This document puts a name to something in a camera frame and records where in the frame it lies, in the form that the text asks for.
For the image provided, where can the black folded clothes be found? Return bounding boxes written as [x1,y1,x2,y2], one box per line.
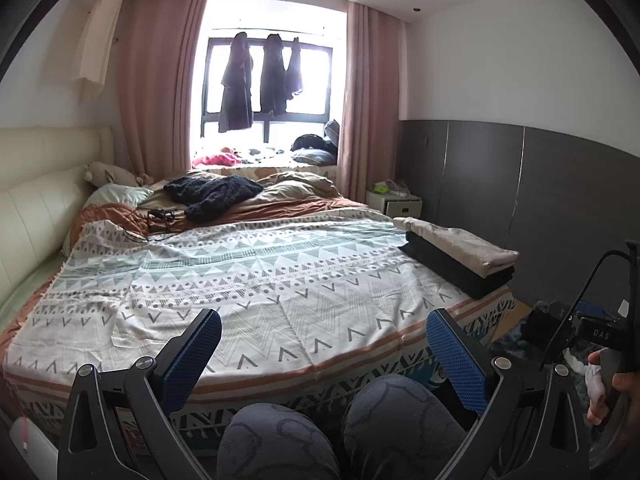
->
[400,232,516,301]

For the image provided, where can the beige plush toy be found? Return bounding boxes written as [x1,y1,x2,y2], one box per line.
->
[84,161,153,188]

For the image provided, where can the black knitted sweater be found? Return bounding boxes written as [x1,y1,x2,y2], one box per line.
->
[163,174,265,221]

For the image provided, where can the pale pillow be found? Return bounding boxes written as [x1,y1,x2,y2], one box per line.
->
[82,185,155,208]

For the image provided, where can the dark pillow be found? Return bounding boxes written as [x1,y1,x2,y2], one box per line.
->
[290,135,338,165]

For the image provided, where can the clothes rail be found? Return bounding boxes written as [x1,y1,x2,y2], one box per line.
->
[212,26,346,37]

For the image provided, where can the white hanging garment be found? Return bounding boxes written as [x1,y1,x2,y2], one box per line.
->
[75,0,125,103]

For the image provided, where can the person's right leg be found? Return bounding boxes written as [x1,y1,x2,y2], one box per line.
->
[342,374,468,480]

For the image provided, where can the person's right hand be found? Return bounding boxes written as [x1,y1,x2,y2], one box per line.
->
[587,349,640,400]

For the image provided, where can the white nightstand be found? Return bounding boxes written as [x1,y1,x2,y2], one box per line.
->
[365,189,423,218]

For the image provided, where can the patterned blanket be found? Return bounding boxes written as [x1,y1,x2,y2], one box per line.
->
[2,210,516,441]

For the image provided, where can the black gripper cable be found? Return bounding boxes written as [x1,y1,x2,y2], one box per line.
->
[542,250,633,366]

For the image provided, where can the pink cloth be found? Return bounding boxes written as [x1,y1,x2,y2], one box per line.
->
[192,147,243,168]

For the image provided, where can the black bag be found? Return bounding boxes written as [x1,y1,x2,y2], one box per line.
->
[522,300,576,348]

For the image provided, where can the white cloth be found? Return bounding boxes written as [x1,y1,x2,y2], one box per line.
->
[570,352,607,413]

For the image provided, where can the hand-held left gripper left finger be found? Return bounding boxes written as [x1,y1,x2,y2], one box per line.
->
[57,307,223,480]

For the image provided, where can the tangled black cords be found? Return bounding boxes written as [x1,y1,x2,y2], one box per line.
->
[122,207,188,241]

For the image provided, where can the dark hanging coat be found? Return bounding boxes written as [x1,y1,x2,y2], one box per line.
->
[218,32,255,133]
[260,34,287,116]

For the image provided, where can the pink curtain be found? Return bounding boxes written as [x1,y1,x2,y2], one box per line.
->
[336,2,401,203]
[117,0,213,176]

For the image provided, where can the person's leg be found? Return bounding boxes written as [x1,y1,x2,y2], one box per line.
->
[342,374,468,480]
[217,402,341,480]

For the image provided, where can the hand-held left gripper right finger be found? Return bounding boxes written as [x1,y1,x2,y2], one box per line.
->
[426,307,588,480]

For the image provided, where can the brown quilt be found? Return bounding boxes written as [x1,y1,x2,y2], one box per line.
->
[62,195,368,256]

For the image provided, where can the person's left leg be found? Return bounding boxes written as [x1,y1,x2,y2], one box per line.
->
[217,402,341,480]

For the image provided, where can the white device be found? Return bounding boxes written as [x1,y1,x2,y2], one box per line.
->
[10,415,56,466]

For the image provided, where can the beige duvet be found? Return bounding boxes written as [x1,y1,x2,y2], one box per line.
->
[150,170,343,208]

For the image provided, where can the beige jacket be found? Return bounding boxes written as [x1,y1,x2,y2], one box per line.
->
[392,216,521,277]

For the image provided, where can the cream upholstered bed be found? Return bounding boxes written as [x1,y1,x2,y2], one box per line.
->
[0,127,116,331]

